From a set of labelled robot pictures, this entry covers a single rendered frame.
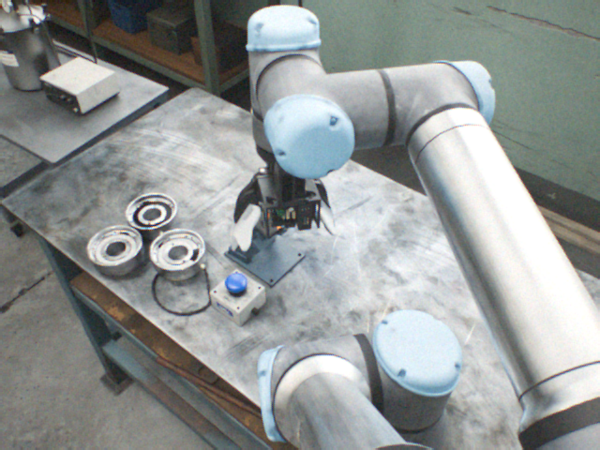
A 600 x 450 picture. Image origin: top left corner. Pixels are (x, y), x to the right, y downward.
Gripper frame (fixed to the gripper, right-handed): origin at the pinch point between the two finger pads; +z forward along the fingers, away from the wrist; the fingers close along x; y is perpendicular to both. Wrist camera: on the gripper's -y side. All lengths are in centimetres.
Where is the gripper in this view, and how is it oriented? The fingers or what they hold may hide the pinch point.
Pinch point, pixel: (282, 238)
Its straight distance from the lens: 81.4
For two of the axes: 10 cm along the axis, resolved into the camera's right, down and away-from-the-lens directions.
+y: 2.3, 6.9, -6.8
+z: -0.1, 7.0, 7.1
